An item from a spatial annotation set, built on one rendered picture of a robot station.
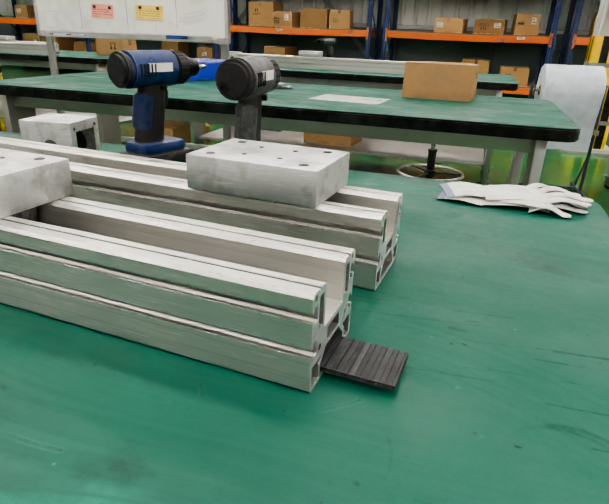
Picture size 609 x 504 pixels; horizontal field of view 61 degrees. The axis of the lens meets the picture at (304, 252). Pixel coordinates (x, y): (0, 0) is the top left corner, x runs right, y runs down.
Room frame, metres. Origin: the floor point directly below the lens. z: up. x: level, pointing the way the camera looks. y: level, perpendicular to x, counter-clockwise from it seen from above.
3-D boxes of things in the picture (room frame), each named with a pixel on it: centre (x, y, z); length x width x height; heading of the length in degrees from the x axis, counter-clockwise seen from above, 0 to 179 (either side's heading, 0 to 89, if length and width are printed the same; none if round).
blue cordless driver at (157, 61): (0.96, 0.26, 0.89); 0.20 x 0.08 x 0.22; 145
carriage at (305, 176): (0.60, 0.04, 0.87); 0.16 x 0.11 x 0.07; 68
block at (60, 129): (0.96, 0.46, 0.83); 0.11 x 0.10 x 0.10; 170
